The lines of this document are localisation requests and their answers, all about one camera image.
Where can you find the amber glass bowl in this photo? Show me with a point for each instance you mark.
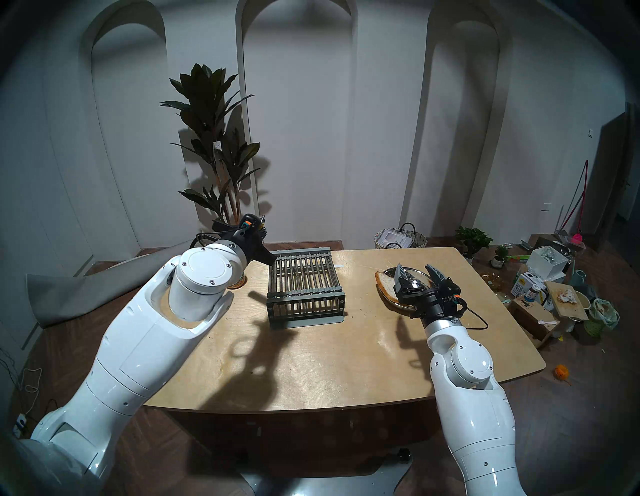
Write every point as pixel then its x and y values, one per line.
pixel 492 280

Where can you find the white plastic spoon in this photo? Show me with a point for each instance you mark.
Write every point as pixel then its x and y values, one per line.
pixel 547 323

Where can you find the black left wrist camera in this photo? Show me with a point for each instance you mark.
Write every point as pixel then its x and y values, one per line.
pixel 252 224

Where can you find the tiny potted plant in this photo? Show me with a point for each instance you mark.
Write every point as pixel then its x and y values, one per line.
pixel 501 251

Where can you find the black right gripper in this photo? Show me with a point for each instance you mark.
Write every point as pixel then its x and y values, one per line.
pixel 427 305

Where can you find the crumpled white tissue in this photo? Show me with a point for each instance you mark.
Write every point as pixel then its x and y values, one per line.
pixel 566 296

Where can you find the brown cardboard box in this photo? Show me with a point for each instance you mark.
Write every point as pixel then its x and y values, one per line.
pixel 532 317

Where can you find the bushy small potted plant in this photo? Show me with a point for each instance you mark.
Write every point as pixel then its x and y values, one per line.
pixel 472 237

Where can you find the open white box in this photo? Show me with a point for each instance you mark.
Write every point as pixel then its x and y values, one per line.
pixel 540 262

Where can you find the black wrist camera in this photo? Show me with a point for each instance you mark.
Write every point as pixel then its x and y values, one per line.
pixel 252 224
pixel 455 296

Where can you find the pale green jug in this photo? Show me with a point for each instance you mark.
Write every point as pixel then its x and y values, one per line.
pixel 580 278

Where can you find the white bread slice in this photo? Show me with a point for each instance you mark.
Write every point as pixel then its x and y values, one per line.
pixel 384 287

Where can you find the tall potted leafy plant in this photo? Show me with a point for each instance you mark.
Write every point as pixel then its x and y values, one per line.
pixel 205 95

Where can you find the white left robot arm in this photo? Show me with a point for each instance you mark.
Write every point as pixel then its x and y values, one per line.
pixel 140 350

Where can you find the open peanut butter jar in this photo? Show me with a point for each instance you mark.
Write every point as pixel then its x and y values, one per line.
pixel 239 283

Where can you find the white power strip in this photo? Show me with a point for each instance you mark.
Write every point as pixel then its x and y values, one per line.
pixel 20 424

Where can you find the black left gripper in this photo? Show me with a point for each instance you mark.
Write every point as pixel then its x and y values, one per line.
pixel 250 245

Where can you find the wooden board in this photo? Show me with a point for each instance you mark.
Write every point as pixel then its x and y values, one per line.
pixel 555 310

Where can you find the dark door panel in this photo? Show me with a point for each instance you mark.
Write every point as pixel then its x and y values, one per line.
pixel 612 175

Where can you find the grey metal dish rack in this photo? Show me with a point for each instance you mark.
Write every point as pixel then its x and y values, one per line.
pixel 320 299

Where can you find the orange ball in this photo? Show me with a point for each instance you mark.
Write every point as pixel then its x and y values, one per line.
pixel 561 371

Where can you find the stainless steel bowl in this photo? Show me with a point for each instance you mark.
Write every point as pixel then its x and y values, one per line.
pixel 420 280

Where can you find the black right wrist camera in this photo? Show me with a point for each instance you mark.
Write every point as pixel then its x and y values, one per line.
pixel 455 296

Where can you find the rolled grey mat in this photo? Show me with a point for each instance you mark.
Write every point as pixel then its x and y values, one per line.
pixel 75 295

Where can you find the printed white carton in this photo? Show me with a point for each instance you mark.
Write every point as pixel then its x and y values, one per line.
pixel 520 286

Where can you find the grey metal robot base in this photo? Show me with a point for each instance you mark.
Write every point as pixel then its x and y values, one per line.
pixel 325 485

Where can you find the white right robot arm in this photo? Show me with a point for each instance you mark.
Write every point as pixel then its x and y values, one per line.
pixel 475 410

